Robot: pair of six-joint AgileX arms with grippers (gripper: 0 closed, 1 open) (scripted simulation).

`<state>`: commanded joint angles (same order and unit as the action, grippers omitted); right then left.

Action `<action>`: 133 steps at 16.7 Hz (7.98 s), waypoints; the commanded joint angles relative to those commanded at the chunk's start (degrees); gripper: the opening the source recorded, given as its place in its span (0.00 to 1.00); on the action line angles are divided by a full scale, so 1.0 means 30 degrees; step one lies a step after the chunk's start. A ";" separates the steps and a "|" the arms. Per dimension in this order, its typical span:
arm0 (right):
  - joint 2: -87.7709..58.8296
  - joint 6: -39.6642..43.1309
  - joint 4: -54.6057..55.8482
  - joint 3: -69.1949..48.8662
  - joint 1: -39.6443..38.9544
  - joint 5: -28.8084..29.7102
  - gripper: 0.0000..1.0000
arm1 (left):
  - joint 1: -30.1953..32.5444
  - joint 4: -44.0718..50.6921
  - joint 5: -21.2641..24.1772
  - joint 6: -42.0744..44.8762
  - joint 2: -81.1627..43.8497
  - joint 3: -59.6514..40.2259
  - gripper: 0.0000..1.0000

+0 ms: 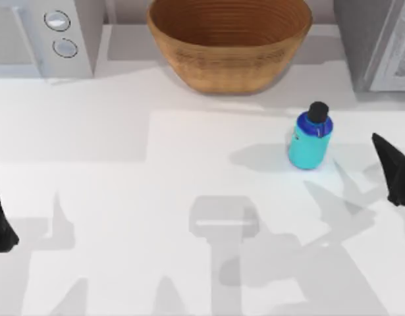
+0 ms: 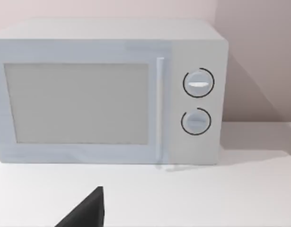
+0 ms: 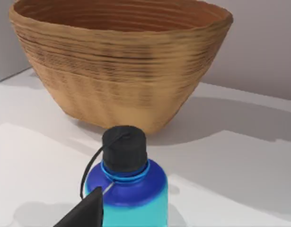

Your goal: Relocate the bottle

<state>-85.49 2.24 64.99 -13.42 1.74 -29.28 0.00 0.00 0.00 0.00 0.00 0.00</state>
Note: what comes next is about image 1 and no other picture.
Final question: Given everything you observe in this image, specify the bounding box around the brown woven basket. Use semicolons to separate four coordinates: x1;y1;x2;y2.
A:
146;0;313;95

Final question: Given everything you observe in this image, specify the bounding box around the blue bottle with black cap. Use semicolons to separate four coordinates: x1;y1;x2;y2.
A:
287;101;334;171

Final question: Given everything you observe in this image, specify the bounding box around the round microwave knob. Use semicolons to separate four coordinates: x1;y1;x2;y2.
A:
43;10;72;32
52;37;79;59

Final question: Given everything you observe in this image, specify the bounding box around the grey cabinet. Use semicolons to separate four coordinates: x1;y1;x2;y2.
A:
333;0;405;95

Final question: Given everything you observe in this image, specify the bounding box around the pale microwave oven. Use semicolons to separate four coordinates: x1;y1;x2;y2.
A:
0;0;106;79

